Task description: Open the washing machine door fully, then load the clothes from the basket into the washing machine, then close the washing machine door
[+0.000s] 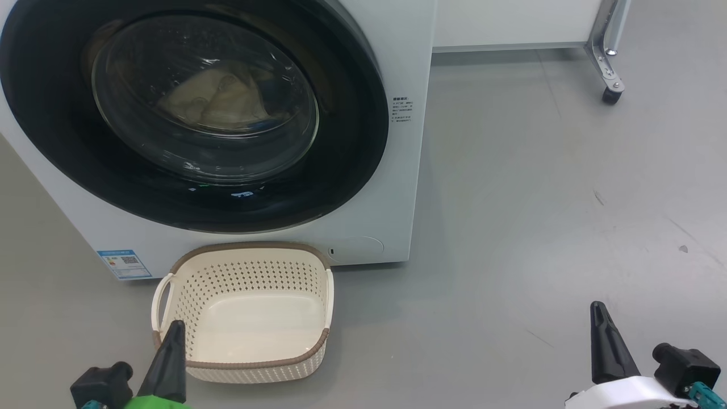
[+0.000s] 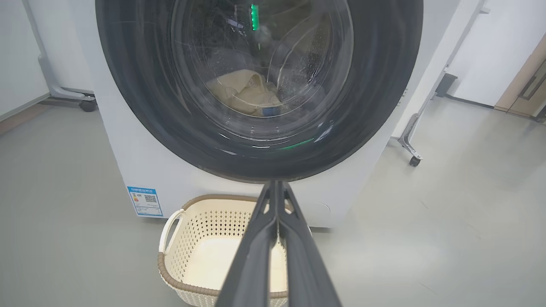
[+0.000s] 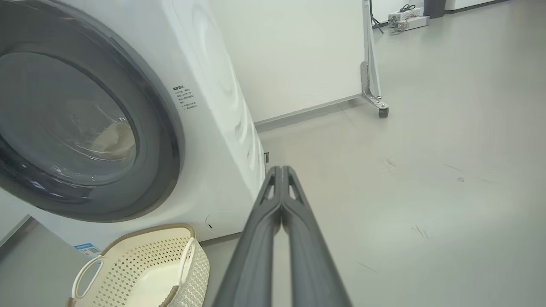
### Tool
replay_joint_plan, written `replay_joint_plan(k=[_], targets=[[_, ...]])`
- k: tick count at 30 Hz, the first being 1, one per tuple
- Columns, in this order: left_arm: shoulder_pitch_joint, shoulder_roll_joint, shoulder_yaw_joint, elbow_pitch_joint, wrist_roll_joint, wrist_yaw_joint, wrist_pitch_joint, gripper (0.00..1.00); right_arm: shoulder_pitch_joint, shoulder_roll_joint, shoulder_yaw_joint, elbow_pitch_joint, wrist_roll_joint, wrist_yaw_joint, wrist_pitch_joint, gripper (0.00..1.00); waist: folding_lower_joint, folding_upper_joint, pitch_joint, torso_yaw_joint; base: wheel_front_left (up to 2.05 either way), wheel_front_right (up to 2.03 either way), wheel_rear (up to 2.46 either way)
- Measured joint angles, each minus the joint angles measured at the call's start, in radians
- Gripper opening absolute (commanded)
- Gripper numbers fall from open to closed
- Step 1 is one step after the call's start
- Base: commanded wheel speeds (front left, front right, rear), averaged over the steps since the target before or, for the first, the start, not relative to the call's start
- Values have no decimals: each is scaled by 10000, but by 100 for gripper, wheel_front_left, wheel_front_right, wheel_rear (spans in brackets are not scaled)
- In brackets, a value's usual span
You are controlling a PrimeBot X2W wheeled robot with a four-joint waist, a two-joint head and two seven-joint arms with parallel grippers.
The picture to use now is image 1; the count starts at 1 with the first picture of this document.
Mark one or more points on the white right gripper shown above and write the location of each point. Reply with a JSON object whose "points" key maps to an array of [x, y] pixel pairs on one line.
{"points": [[625, 395]]}

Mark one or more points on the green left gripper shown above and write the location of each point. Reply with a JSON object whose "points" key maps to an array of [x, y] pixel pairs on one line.
{"points": [[159, 404]]}

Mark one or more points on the grey washing machine door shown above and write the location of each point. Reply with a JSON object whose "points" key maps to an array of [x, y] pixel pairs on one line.
{"points": [[57, 142]]}

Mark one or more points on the cream printed garment blue collar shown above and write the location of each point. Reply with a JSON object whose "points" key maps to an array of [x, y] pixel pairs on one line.
{"points": [[210, 99]]}

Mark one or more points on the white front-load washing machine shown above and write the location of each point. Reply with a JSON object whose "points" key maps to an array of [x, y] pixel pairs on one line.
{"points": [[392, 199]]}

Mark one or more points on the cream perforated laundry basket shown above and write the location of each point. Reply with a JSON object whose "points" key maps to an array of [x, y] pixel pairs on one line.
{"points": [[250, 318]]}

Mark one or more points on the blue energy label sticker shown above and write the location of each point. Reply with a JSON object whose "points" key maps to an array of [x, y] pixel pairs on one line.
{"points": [[125, 264]]}

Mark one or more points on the round drain filter cover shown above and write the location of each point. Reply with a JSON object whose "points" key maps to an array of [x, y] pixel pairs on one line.
{"points": [[358, 250]]}

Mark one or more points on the grey caster foot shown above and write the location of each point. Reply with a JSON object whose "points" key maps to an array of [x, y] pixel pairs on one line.
{"points": [[608, 62]]}

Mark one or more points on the small printed text label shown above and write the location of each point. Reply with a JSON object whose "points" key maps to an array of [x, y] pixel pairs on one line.
{"points": [[402, 109]]}

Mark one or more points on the white partition panel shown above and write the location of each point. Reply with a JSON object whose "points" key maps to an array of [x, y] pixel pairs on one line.
{"points": [[511, 23]]}

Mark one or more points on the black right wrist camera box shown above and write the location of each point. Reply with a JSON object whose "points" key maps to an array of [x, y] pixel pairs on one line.
{"points": [[687, 369]]}

